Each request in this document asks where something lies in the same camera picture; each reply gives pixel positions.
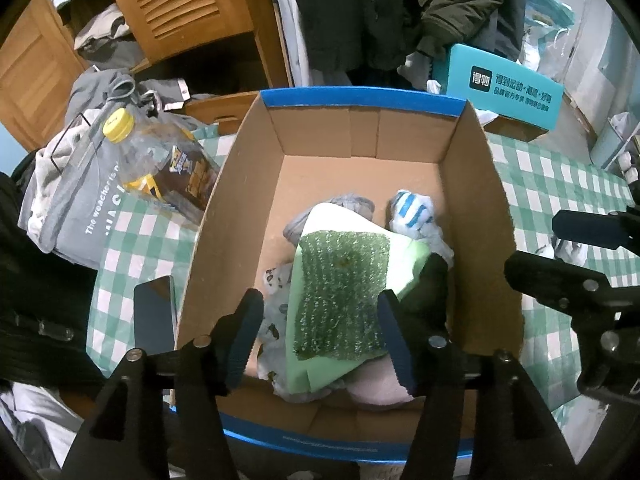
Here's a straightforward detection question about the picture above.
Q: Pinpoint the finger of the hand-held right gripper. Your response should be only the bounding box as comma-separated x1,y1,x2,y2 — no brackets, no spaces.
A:
503,250,628,322
552,204,640,252

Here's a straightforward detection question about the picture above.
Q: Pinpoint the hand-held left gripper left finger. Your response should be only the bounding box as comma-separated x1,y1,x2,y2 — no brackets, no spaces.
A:
60,287,265,480

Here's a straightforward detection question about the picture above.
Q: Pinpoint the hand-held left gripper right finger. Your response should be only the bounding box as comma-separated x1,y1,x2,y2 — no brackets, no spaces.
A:
376,289,579,480

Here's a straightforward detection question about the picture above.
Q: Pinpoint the grey fleece cloth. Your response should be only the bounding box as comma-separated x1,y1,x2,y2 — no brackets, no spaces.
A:
282,191,417,407

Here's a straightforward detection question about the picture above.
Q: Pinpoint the black sock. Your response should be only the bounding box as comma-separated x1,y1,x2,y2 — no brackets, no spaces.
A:
395,252,451,342

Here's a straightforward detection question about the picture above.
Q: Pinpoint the green scrub pad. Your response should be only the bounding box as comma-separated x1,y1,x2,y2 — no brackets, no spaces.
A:
292,230,392,362

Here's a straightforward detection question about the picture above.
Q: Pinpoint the light green cloth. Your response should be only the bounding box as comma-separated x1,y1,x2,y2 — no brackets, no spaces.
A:
285,207,434,397

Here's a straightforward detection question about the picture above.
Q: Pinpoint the blue rimmed cardboard box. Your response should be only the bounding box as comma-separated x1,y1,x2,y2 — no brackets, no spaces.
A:
172,86,526,462

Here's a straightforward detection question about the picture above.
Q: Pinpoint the white patterned cloth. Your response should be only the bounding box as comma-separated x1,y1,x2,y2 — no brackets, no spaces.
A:
257,262,297,397

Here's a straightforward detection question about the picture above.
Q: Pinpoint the shoe rack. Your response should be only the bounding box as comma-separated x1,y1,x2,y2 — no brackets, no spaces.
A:
607,112,640,186

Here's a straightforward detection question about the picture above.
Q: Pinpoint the light blue bin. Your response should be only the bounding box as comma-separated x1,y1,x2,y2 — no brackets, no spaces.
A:
589,119,627,167

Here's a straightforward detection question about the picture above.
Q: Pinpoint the black smartphone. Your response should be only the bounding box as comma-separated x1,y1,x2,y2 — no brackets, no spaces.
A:
133,275,179,362

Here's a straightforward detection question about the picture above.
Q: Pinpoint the green checked tablecloth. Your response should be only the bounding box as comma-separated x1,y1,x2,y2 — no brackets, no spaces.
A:
85,124,640,437

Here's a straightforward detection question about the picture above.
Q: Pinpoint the teal cardboard box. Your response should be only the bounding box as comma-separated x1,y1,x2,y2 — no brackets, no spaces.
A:
432,42,565,132

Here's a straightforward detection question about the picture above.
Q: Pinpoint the yellow capped plastic bottle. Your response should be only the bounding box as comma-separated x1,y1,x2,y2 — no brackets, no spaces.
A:
102,107,221,222

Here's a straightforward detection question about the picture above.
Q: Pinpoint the blue plastic bag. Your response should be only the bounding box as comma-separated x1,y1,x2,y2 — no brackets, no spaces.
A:
522,0,577,67

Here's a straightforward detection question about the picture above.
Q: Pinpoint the grey tote bag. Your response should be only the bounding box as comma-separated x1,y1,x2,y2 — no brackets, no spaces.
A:
17,110,127,269

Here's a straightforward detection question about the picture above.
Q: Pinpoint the black ribbed garment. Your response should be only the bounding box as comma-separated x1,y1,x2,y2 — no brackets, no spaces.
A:
0,170,103,388

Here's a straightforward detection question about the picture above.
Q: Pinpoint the white plastic bag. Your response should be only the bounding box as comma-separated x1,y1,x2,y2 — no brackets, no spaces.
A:
397,52,444,94

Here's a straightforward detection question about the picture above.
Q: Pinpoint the wooden drawer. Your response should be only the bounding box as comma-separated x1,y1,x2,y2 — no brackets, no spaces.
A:
182,92,262,136

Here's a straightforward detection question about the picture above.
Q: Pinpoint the white crumpled cloth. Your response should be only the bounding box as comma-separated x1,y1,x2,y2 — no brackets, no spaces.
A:
0,394,77,467

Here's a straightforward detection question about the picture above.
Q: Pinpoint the olive hanging jacket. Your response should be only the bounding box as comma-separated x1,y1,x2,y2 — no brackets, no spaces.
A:
400,0,504,57

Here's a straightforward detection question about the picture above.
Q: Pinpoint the grey hoodie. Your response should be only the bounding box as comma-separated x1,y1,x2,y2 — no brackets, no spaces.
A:
65,67,189,112

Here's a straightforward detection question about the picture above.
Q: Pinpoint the black hanging jacket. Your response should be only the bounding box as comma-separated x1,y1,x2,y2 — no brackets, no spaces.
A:
295,0,427,72

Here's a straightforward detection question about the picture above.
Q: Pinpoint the wooden cabinet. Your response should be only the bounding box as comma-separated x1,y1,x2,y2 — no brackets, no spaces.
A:
0,0,89,149

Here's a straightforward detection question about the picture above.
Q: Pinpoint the louvred wooden door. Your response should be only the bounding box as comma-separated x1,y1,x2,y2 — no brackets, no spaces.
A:
97,0,257,64

